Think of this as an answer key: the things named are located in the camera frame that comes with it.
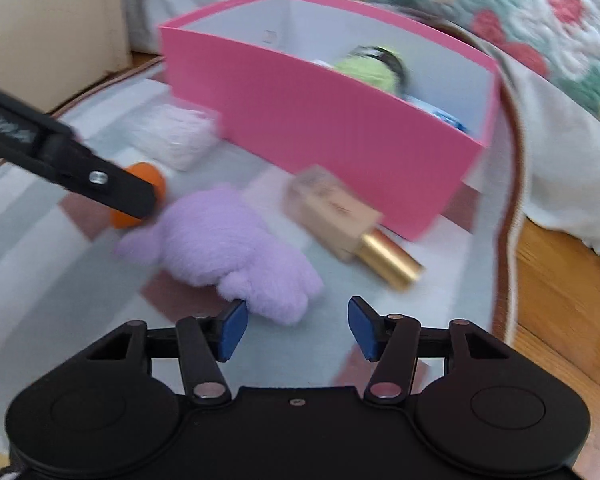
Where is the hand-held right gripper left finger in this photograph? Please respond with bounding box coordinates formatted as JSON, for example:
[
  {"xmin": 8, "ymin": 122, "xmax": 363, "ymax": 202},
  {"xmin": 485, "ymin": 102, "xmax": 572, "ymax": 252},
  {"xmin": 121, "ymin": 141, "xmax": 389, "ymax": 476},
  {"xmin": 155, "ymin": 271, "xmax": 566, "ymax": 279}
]
[{"xmin": 84, "ymin": 299, "xmax": 250, "ymax": 407}]

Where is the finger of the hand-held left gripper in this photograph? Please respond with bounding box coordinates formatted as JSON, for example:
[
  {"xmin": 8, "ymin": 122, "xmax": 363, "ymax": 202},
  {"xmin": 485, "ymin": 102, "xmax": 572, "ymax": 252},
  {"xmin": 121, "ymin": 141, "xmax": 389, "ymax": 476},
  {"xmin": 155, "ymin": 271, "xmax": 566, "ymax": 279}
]
[{"xmin": 32, "ymin": 132, "xmax": 159, "ymax": 222}]

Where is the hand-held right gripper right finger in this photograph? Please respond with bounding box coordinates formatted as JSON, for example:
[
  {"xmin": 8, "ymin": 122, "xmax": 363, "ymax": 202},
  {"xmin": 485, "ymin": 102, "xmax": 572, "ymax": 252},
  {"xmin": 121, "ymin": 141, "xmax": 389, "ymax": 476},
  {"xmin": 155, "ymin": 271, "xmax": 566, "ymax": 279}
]
[{"xmin": 347, "ymin": 295, "xmax": 512, "ymax": 407}]

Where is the orange ball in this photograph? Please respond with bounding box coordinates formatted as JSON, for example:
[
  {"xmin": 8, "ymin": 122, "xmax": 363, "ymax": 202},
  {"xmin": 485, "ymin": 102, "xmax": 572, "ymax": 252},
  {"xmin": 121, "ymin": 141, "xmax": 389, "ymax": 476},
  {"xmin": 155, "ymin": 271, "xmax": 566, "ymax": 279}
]
[{"xmin": 110, "ymin": 162, "xmax": 167, "ymax": 230}]

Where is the clear floss pick container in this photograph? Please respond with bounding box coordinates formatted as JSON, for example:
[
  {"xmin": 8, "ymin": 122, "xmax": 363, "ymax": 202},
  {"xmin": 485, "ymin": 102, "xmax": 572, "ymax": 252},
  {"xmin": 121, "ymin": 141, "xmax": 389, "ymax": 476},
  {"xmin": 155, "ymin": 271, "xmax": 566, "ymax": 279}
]
[{"xmin": 124, "ymin": 102, "xmax": 219, "ymax": 172}]

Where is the purple plush toy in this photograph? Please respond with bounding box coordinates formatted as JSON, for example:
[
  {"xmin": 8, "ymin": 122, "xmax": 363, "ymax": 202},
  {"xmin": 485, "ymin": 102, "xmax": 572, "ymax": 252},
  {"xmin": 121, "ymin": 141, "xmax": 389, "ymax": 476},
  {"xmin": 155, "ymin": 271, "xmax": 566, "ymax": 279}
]
[{"xmin": 114, "ymin": 184, "xmax": 326, "ymax": 327}]

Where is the beige foundation bottle gold cap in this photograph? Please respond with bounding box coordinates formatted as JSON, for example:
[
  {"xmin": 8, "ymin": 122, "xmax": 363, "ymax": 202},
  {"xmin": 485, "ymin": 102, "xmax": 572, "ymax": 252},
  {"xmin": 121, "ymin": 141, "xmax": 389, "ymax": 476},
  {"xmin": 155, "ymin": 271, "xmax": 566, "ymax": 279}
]
[{"xmin": 285, "ymin": 164, "xmax": 426, "ymax": 292}]

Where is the pink cardboard box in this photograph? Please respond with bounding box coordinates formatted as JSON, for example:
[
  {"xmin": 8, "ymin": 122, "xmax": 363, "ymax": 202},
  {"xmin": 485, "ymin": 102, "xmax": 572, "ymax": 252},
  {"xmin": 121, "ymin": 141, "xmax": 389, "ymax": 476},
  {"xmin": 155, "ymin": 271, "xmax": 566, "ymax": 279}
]
[{"xmin": 158, "ymin": 0, "xmax": 502, "ymax": 242}]

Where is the blue white wipes packet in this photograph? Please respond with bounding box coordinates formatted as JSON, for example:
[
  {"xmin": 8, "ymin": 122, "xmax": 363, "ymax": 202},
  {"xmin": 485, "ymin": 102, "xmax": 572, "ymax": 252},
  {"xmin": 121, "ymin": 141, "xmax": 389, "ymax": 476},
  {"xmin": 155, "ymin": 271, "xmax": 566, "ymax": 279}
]
[{"xmin": 407, "ymin": 96, "xmax": 477, "ymax": 135}]

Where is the green yarn skein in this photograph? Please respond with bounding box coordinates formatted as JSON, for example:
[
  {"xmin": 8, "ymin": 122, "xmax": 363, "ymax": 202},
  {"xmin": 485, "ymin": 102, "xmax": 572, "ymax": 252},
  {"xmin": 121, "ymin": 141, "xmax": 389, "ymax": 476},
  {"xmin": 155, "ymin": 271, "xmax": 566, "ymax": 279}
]
[{"xmin": 331, "ymin": 45, "xmax": 412, "ymax": 97}]

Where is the striped checked rug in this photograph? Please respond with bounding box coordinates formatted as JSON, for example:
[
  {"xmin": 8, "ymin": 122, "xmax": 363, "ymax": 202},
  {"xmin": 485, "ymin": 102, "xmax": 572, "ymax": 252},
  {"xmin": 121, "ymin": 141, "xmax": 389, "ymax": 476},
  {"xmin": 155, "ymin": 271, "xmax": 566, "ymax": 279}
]
[{"xmin": 0, "ymin": 5, "xmax": 526, "ymax": 461}]

